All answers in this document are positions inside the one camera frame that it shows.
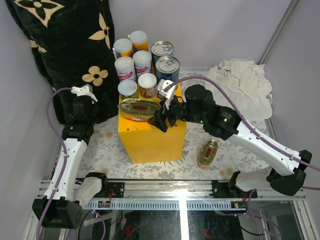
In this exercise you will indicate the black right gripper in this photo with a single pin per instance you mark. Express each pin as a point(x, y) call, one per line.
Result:
point(159, 119)

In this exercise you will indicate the orange blue lidded can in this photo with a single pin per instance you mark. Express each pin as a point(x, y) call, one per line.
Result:
point(123, 47)

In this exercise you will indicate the floral patterned table mat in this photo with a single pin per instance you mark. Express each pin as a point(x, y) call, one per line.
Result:
point(106, 153)

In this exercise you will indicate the brown can white lid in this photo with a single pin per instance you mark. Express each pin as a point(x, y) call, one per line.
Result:
point(147, 85)

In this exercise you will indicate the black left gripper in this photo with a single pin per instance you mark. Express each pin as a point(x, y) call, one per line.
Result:
point(111, 110)

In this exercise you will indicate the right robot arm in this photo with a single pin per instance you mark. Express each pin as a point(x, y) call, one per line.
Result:
point(286, 168)

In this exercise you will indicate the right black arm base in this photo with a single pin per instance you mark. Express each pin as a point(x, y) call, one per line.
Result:
point(228, 189)

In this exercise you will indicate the blue round tin can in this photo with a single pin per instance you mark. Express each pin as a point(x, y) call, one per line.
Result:
point(160, 49)

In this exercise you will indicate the black floral plush pillow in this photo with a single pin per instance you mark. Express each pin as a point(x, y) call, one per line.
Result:
point(71, 42)

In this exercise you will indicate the yellow wooden shelf box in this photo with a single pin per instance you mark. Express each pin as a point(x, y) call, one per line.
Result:
point(146, 143)

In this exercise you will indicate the grey lidded small can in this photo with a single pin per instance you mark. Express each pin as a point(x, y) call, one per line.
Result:
point(128, 89)

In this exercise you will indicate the white crumpled cloth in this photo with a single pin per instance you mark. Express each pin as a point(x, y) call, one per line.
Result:
point(245, 84)

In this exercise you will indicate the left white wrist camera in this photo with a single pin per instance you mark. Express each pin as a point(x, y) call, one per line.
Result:
point(85, 90)

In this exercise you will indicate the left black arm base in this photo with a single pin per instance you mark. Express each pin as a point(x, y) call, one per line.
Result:
point(115, 190)

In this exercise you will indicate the orange lidded front can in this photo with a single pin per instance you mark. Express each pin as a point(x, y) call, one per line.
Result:
point(139, 40)

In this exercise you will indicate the red white lidded can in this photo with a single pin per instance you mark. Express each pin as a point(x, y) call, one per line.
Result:
point(125, 68)

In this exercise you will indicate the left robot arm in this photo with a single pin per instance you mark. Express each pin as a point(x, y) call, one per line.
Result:
point(62, 204)

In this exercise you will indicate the gold oval tin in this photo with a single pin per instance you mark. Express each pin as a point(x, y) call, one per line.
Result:
point(138, 109)
point(207, 154)

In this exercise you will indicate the aluminium frame rail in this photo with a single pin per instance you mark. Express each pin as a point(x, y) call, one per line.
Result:
point(164, 195)

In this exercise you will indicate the dark round tin can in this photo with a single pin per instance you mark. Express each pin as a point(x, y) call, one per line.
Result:
point(167, 68)

